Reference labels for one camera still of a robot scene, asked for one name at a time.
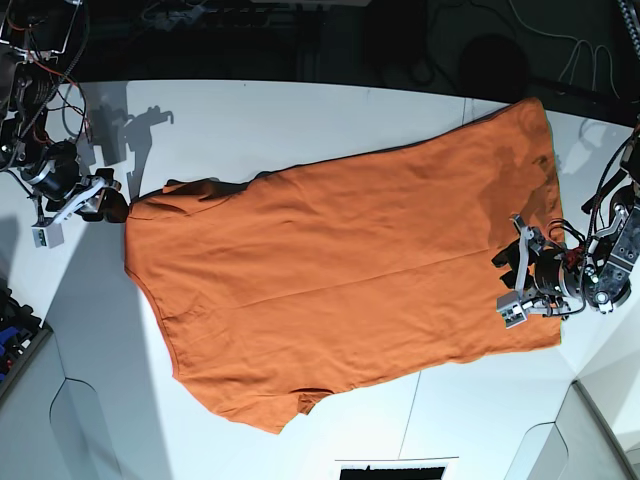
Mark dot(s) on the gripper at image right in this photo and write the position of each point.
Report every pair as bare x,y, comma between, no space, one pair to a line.
547,275

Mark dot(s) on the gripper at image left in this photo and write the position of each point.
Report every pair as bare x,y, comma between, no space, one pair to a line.
60,189

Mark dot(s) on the orange t-shirt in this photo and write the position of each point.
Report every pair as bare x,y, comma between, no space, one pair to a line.
319,279

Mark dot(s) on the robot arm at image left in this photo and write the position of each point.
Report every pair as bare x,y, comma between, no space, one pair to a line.
84,82

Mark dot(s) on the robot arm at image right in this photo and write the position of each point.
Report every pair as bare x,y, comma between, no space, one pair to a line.
612,236

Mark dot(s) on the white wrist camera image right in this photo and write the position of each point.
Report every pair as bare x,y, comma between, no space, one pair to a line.
510,308

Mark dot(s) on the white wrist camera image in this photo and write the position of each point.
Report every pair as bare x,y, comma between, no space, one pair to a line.
510,308
49,235

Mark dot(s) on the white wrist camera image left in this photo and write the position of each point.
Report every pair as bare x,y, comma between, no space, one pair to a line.
49,235

